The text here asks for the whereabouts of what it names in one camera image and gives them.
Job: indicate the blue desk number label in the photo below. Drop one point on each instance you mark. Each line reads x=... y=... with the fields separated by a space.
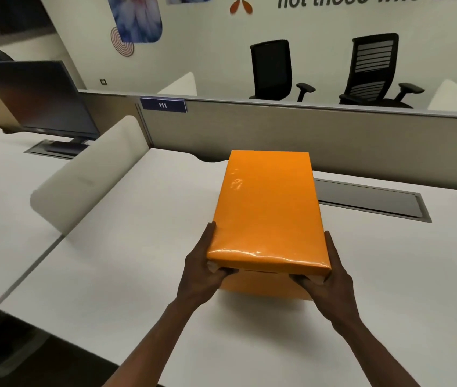
x=163 y=105

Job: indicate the black solid-back office chair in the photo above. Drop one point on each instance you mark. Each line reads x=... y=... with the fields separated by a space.
x=270 y=68

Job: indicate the black monitor stand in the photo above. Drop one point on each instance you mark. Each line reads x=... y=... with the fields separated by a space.
x=67 y=146

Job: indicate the person's right hand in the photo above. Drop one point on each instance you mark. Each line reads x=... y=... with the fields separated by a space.
x=335 y=290

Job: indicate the orange box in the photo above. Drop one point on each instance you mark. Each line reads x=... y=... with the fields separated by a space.
x=266 y=213

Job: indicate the person's left forearm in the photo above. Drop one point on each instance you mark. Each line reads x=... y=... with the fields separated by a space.
x=160 y=342

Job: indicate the blue flower wall poster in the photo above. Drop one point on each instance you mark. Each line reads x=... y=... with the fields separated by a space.
x=135 y=16

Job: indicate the black slatted-back office chair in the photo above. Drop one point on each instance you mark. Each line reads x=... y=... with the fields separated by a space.
x=373 y=64

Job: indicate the person's left hand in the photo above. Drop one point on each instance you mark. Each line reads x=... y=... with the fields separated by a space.
x=198 y=274

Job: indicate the black computer monitor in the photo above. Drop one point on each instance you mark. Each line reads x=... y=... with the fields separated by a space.
x=39 y=96

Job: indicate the person's right thumb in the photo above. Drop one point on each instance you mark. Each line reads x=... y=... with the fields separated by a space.
x=333 y=253

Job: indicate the grey desk partition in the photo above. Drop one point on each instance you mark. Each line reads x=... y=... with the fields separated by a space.
x=293 y=132

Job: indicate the red spiral wall decal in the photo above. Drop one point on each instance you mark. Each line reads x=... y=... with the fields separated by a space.
x=122 y=43

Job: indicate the person's left thumb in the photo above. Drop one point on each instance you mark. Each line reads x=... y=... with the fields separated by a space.
x=206 y=243

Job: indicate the white desk divider panel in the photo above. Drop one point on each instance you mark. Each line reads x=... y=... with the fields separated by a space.
x=91 y=173
x=180 y=84
x=454 y=98

